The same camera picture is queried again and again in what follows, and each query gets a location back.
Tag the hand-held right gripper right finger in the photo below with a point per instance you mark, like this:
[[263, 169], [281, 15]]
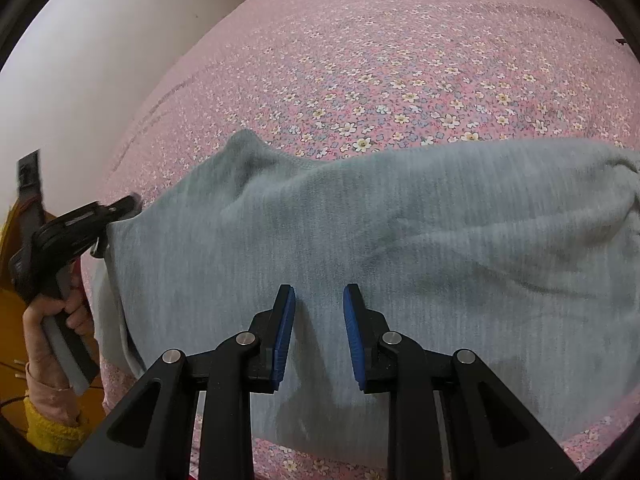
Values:
[[354, 335]]

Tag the black flat device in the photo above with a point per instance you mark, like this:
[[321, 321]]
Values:
[[29, 180]]

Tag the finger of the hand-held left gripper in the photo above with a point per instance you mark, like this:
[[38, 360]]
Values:
[[122, 206], [100, 249]]

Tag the person's left forearm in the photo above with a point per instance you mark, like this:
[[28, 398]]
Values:
[[50, 410]]

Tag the grey-blue knit pants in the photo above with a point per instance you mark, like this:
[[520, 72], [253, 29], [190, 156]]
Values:
[[400, 220]]

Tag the bed with pink floral sheet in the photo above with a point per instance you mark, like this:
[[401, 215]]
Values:
[[375, 60]]

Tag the person's left hand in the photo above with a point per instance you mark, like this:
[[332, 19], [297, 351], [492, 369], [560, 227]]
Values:
[[77, 310]]

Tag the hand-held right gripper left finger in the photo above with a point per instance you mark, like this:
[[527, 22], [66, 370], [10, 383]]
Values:
[[282, 330]]

